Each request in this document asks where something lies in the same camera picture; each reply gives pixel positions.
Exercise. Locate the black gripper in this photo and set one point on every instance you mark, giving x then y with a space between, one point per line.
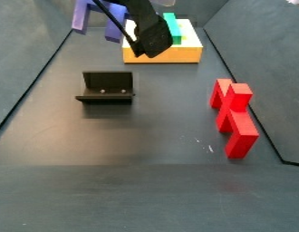
154 38

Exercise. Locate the purple interlocking block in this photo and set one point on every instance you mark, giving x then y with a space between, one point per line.
80 18

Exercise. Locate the yellow slotted board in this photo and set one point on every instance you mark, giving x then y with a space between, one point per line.
180 53

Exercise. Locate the black angle fixture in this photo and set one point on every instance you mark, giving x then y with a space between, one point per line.
107 86

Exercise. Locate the green bar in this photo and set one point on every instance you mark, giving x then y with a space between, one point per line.
174 27

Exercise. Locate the red interlocking block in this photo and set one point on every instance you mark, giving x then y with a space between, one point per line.
231 98

